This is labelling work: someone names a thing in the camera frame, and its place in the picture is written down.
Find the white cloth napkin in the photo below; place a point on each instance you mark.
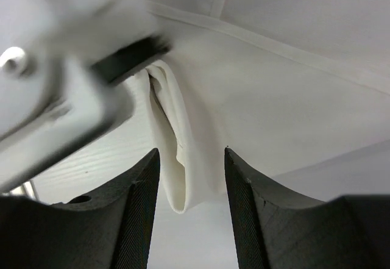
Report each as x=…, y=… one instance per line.
x=285, y=83

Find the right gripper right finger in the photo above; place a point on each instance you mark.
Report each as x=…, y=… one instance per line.
x=276, y=227

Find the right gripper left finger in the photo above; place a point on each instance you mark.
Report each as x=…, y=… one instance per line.
x=108, y=227

